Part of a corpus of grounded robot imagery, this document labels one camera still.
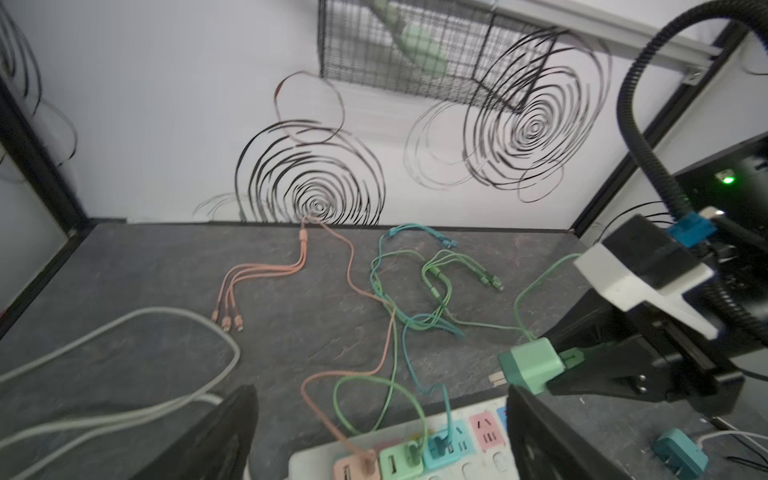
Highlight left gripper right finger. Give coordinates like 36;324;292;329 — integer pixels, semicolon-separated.
506;386;629;480

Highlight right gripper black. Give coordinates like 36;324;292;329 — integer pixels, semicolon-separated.
543;290;744;416

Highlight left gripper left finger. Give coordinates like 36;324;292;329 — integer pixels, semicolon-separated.
133;385;259;479

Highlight white multicolour power strip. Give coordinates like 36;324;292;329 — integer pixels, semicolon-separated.
288;397;519;479

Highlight dark teal charger plug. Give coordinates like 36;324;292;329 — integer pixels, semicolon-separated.
651;428;709;480

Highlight pink charger plug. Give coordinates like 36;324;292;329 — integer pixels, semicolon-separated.
333;455;381;480

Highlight pink charging cable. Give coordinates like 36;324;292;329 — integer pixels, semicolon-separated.
211;217;397;469

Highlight teal charging cable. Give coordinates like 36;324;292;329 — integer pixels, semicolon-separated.
368;223;466;457

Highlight light green charging cable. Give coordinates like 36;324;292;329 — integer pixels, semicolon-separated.
331;248;505;457

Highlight light green charger plug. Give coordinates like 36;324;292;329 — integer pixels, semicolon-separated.
378;441;424;480

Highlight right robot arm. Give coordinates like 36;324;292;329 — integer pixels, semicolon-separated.
546;135;767;416

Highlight green kitchen tongs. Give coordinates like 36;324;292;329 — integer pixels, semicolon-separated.
368;0;448;78

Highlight white power strip cord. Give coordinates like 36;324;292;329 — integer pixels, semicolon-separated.
0;307;242;480

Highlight black wire wall basket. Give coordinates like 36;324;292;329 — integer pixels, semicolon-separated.
317;1;560;112

